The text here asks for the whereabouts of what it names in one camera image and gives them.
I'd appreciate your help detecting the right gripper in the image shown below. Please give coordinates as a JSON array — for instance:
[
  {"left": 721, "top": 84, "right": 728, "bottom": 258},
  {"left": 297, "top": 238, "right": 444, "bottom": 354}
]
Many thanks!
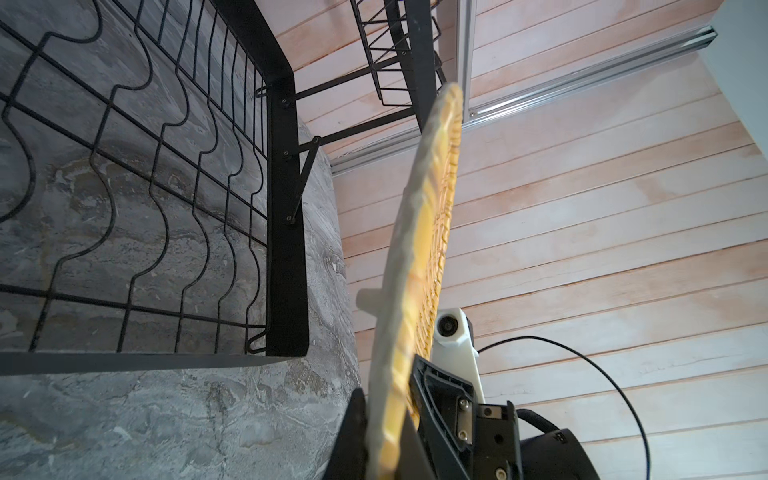
[{"left": 410, "top": 356, "right": 523, "bottom": 479}]

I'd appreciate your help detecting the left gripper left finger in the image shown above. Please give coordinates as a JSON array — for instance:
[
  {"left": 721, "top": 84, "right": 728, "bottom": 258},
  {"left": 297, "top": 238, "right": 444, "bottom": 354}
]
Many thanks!
[{"left": 322, "top": 388, "right": 367, "bottom": 480}]

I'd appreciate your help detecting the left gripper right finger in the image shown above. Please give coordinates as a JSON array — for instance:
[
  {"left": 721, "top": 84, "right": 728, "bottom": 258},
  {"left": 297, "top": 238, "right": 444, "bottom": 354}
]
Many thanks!
[{"left": 395, "top": 413, "right": 436, "bottom": 480}]

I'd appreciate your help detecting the yellow woven round trivet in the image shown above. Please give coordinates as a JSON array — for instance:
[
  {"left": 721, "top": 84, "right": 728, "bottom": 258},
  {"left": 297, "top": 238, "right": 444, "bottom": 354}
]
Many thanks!
[{"left": 356, "top": 82, "right": 463, "bottom": 479}]

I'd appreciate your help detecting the black wire dish rack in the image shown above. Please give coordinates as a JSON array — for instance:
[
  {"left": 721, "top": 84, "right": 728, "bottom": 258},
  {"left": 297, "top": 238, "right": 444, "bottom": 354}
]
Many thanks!
[{"left": 1, "top": 1, "right": 445, "bottom": 376}]

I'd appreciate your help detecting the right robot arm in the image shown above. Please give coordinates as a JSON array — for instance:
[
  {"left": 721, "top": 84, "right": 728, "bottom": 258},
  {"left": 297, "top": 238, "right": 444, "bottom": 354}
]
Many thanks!
[{"left": 410, "top": 356, "right": 598, "bottom": 479}]

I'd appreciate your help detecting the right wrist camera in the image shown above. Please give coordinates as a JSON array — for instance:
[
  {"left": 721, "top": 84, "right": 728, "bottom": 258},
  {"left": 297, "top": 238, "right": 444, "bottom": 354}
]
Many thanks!
[{"left": 430, "top": 308, "right": 485, "bottom": 403}]

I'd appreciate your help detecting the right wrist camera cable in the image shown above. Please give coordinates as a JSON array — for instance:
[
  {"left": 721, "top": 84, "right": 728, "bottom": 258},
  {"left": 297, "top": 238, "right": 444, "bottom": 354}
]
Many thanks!
[{"left": 476, "top": 334, "right": 652, "bottom": 480}]

